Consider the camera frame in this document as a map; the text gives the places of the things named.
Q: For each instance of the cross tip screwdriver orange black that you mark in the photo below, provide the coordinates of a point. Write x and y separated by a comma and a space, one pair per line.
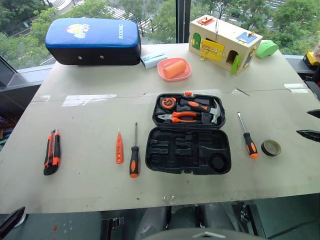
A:
134, 160

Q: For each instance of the wooden lock activity box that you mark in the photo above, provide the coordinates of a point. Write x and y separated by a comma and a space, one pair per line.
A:
225, 32

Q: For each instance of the orange voltage tester pen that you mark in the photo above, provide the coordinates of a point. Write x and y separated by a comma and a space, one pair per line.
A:
119, 152

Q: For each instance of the orange and black utility knife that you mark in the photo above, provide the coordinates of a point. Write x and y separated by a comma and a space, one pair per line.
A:
51, 160

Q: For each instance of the yellow and black device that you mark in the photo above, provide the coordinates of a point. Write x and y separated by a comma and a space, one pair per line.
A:
310, 61

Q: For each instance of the light blue small box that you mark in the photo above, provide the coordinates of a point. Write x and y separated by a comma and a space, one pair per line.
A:
151, 61

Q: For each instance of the orange and black tape measure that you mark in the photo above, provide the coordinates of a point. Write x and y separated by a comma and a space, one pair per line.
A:
168, 102

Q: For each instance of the black tape roll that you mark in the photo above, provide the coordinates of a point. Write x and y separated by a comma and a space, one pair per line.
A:
264, 149

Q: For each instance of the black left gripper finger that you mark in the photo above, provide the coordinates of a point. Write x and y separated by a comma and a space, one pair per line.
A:
11, 220

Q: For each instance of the blue and black padded cushion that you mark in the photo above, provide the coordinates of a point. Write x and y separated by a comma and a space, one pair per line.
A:
93, 37

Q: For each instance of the orange cylinder roll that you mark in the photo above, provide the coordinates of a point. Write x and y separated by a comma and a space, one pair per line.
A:
175, 68

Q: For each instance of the black table frame strut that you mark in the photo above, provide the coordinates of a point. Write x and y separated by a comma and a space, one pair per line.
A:
250, 220

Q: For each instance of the green rounded plastic piece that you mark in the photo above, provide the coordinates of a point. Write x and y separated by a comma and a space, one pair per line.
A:
267, 49

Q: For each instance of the black window frame post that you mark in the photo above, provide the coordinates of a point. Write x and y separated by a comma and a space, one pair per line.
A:
183, 21

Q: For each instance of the black metal bracket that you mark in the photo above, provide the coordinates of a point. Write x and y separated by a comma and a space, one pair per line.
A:
112, 228

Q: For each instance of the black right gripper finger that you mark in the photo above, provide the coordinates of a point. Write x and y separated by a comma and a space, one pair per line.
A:
315, 113
310, 135

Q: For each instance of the pink plastic tray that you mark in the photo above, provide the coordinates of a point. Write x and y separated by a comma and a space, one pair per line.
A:
187, 68

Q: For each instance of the black tool case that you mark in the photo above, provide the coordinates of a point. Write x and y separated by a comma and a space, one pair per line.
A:
175, 160

